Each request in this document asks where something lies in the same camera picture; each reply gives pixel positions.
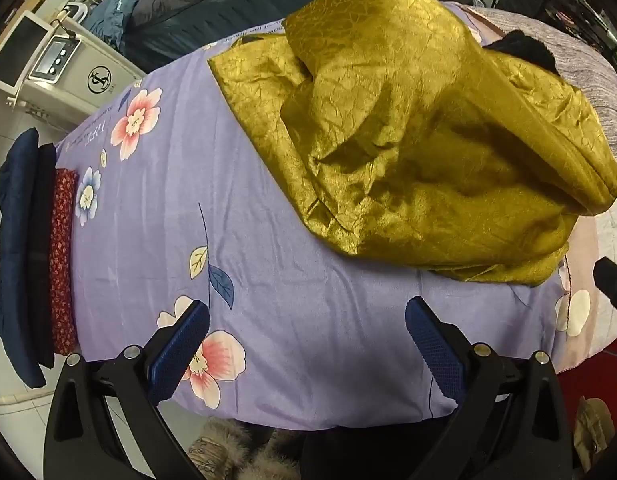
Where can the white machine cabinet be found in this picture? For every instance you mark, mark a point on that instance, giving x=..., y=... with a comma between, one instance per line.
x=96, y=75

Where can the red patterned folded garment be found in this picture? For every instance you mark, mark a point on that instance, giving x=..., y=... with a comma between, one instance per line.
x=62, y=260

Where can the brown fuzzy slippers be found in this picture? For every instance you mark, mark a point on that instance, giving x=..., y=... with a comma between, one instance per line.
x=238, y=452

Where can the navy folded garment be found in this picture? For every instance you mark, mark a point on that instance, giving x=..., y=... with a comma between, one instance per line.
x=16, y=260

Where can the white device screen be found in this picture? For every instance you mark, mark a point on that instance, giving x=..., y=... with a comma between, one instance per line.
x=13, y=52

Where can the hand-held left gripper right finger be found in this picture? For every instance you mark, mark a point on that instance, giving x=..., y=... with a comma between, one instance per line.
x=436, y=347

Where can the red cloth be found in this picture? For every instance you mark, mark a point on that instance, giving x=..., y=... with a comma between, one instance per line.
x=595, y=382

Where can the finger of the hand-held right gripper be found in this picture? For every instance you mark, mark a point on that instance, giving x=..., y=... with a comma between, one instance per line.
x=612, y=282

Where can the tan cloth item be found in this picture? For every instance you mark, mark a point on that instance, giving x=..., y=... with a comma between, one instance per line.
x=594, y=425

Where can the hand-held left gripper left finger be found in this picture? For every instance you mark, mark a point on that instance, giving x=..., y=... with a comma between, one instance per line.
x=181, y=342

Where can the gold satin garment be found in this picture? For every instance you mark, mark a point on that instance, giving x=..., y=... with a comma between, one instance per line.
x=413, y=135

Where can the black folded garment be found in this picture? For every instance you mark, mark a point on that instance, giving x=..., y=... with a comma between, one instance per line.
x=42, y=255

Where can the purple floral bedsheet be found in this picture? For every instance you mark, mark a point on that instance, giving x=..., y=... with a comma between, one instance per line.
x=288, y=300

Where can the teal quilt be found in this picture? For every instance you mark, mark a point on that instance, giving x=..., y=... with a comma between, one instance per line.
x=198, y=5

